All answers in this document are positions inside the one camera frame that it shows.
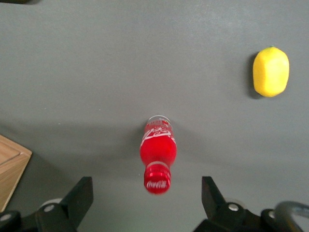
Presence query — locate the red coke bottle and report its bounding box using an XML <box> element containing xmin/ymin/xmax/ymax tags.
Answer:
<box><xmin>139</xmin><ymin>115</ymin><xmax>177</xmax><ymax>195</ymax></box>

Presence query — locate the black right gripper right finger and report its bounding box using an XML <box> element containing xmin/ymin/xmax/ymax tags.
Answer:
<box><xmin>193</xmin><ymin>176</ymin><xmax>285</xmax><ymax>232</ymax></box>

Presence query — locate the yellow lemon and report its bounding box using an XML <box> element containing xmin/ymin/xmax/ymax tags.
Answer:
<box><xmin>253</xmin><ymin>45</ymin><xmax>290</xmax><ymax>98</ymax></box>

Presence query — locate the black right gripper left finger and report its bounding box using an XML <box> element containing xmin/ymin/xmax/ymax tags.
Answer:
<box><xmin>0</xmin><ymin>176</ymin><xmax>94</xmax><ymax>232</ymax></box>

